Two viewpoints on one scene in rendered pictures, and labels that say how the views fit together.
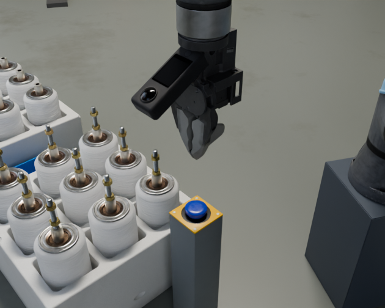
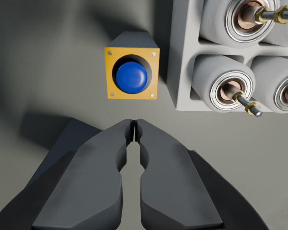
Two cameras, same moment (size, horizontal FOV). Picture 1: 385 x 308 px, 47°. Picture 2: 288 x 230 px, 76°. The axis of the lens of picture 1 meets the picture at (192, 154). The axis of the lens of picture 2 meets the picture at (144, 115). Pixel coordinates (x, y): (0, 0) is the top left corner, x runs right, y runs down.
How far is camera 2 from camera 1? 0.64 m
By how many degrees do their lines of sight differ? 37
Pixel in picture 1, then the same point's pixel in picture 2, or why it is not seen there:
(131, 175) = (269, 81)
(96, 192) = not seen: outside the picture
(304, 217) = not seen: hidden behind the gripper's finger
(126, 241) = (206, 14)
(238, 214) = (178, 134)
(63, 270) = not seen: outside the picture
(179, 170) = (247, 137)
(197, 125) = (83, 197)
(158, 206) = (207, 71)
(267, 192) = not seen: hidden behind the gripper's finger
